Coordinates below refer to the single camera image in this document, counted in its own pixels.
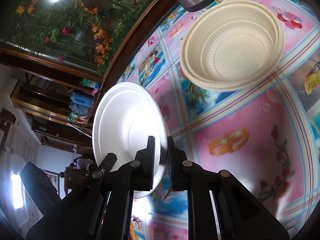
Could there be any blue detergent jug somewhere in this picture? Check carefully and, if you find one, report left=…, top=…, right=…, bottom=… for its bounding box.
left=70, top=93, right=93, bottom=108

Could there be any dark wooden cabinet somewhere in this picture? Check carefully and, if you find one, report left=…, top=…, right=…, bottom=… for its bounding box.
left=1, top=0, right=176, bottom=126

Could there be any white foam bowl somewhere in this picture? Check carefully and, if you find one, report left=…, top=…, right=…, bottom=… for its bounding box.
left=92, top=82, right=169, bottom=189

